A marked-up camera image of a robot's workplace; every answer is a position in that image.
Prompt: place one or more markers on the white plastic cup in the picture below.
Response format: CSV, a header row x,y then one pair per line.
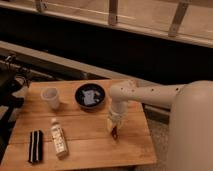
x,y
51,96

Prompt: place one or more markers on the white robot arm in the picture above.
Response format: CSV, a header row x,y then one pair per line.
x,y
190,146

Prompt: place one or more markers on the black bowl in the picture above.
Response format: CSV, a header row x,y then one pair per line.
x,y
90,95

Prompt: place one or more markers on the dark red pepper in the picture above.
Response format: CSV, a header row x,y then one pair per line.
x,y
114,133

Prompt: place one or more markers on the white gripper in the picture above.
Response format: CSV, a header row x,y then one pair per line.
x,y
117,111

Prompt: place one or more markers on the black equipment at left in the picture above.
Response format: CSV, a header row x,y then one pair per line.
x,y
14,85

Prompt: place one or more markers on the small white bottle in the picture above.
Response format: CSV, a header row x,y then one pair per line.
x,y
58,139

